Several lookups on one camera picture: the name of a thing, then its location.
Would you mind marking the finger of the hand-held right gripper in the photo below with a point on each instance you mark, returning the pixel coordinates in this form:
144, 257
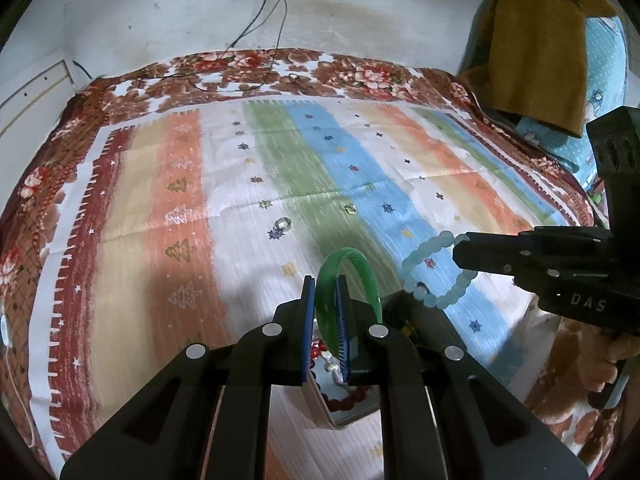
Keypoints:
500, 237
490, 260

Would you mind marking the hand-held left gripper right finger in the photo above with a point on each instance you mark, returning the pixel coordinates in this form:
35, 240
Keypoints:
343, 320

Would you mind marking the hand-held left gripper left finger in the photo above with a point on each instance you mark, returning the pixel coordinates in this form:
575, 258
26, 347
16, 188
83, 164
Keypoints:
309, 330

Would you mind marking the green jade bangle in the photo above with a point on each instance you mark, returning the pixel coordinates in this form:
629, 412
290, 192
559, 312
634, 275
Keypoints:
350, 255

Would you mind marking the silver metal tin box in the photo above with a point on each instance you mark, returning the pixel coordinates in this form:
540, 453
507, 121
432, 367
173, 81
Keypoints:
320, 406

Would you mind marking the person's right hand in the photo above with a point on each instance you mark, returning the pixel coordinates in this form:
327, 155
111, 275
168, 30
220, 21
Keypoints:
611, 355

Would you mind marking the striped pastel cloth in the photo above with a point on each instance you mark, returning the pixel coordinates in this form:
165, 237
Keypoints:
200, 210

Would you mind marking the mustard yellow hanging cloth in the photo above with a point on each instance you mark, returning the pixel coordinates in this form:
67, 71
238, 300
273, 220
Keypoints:
535, 50

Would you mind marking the blue-grey hanging cloth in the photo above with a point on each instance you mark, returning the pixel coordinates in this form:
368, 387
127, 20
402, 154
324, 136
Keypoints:
480, 30

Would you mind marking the light blue printed cloth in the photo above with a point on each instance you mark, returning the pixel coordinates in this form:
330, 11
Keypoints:
606, 55

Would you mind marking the brown floral blanket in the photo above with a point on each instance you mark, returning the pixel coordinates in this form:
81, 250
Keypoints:
225, 67

